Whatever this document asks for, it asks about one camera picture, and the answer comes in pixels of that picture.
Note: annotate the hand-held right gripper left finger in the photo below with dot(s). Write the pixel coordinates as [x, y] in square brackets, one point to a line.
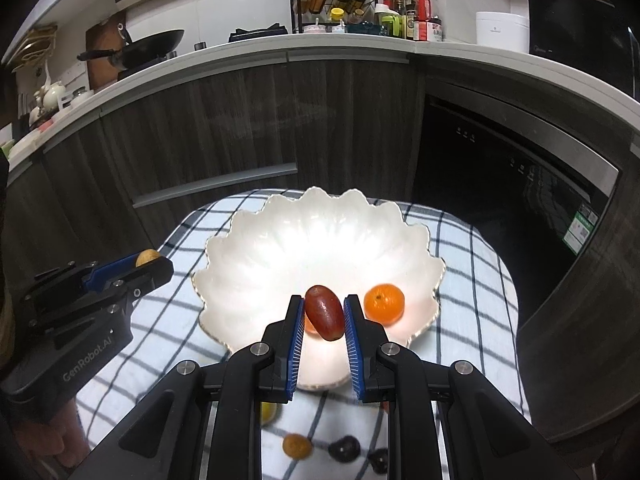
[296, 350]

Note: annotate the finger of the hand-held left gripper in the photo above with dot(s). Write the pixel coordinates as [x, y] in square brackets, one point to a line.
[112, 272]
[150, 280]

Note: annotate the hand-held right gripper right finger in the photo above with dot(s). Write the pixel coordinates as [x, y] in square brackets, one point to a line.
[352, 350]

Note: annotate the small brown round fruit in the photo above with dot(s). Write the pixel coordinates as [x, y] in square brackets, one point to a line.
[296, 446]
[146, 256]

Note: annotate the orange mandarin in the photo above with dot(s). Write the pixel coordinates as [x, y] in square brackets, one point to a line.
[310, 325]
[383, 303]

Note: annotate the green apple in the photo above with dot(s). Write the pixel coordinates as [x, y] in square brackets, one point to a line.
[269, 412]

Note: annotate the dark purple plum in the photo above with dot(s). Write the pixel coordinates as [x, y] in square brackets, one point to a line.
[378, 460]
[344, 448]

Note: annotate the white scalloped bowl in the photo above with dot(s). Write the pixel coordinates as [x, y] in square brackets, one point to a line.
[310, 245]

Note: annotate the person's left hand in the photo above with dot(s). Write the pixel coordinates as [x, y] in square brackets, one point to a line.
[67, 427]

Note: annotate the white black checked cloth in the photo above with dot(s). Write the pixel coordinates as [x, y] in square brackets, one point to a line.
[470, 310]

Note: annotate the dark wood kitchen cabinet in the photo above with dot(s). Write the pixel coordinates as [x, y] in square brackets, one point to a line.
[225, 120]

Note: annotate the white teapot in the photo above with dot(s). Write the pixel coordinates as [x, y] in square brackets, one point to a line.
[50, 94]

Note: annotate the black built-in dishwasher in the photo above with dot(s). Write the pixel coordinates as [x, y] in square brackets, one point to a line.
[490, 210]

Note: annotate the gas stove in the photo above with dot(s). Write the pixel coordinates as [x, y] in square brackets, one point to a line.
[147, 66]

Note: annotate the black wok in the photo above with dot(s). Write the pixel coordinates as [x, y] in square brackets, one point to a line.
[150, 45]

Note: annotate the wooden cutting board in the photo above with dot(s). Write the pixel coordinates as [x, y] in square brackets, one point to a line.
[102, 40]

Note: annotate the green label sticker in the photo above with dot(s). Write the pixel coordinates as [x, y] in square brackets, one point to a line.
[581, 230]

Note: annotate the pink small bowl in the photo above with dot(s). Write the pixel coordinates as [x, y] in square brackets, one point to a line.
[314, 29]

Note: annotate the blue dish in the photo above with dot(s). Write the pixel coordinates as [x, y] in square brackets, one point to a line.
[362, 28]

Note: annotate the green plastic container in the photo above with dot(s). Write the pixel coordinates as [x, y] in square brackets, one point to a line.
[391, 25]

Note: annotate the white rice cooker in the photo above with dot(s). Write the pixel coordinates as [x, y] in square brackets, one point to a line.
[501, 32]

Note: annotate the black microwave oven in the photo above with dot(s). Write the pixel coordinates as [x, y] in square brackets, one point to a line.
[580, 30]

